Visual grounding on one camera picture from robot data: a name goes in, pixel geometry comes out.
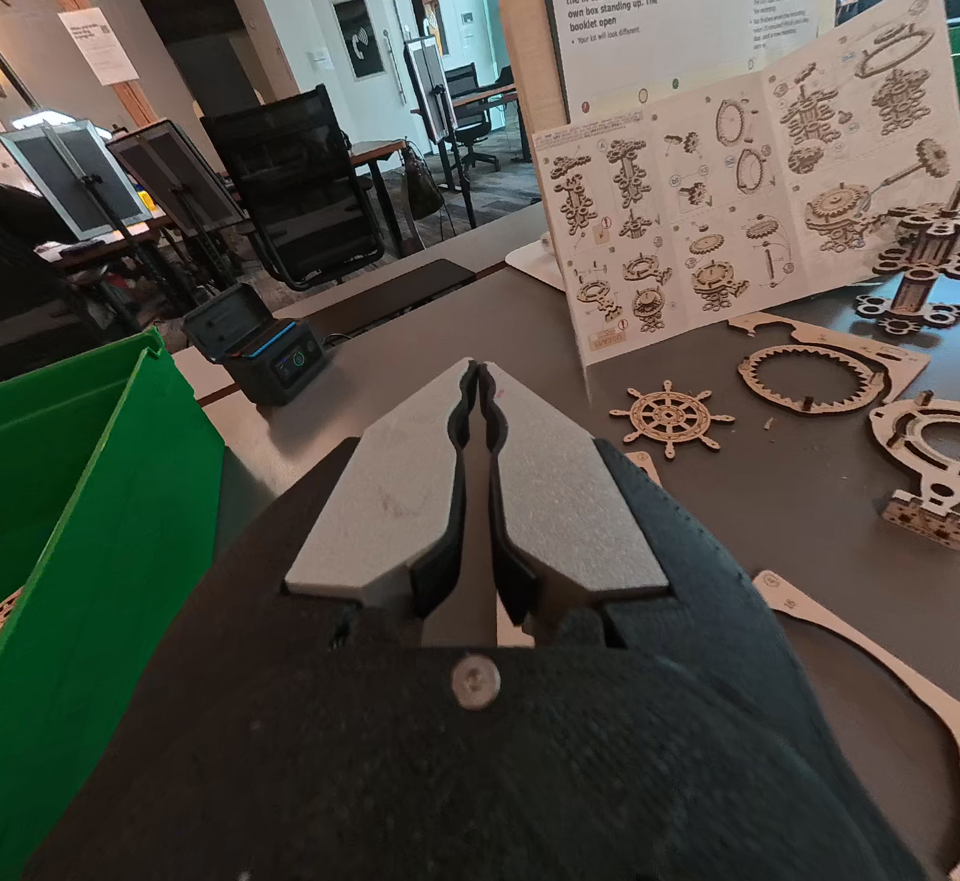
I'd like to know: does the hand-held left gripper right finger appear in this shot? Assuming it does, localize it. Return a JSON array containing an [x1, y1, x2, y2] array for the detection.
[[478, 362, 670, 629]]

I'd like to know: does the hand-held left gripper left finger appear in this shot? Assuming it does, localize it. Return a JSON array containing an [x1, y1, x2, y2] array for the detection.
[[283, 358, 479, 617]]

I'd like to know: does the wooden column model assembly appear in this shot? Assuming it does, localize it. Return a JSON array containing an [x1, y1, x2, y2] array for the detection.
[[853, 182, 960, 336]]

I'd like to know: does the wooden ship wheel part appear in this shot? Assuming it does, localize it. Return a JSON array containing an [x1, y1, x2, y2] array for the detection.
[[608, 379, 737, 452]]

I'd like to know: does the black charging case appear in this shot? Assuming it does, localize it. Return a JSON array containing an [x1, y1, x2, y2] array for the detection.
[[182, 284, 333, 407]]

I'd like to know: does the black desk pad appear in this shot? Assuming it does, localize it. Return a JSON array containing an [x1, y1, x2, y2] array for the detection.
[[300, 257, 479, 344]]

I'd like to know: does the white sign stand base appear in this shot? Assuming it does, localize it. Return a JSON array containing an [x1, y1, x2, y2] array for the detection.
[[504, 239, 571, 293]]

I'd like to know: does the wooden sheet with round cutout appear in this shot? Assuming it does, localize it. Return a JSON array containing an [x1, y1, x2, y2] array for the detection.
[[752, 569, 960, 766]]

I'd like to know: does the dark handbag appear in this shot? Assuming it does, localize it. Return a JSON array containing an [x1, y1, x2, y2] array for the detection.
[[399, 143, 447, 221]]

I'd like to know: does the wooden office desk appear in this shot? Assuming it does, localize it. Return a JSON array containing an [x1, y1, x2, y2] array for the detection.
[[346, 138, 412, 258]]

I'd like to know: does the folded instruction booklet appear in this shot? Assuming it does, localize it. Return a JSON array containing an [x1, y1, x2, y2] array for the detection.
[[531, 0, 960, 372]]

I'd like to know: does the light panel on stand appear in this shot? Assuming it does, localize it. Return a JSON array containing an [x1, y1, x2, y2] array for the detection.
[[402, 35, 478, 230], [0, 119, 155, 243], [106, 117, 247, 275]]

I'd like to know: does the white instruction sign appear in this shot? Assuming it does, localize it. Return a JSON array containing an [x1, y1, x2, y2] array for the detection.
[[538, 0, 841, 126]]

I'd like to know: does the paper notice on pillar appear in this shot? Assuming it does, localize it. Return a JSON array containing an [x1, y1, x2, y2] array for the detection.
[[57, 6, 142, 86]]

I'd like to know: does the wooden sheet with ring gear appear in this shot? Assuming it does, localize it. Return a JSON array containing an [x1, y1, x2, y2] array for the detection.
[[726, 311, 933, 419]]

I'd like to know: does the wooden ring base part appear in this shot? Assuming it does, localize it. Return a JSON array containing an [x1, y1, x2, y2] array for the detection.
[[868, 392, 960, 551]]

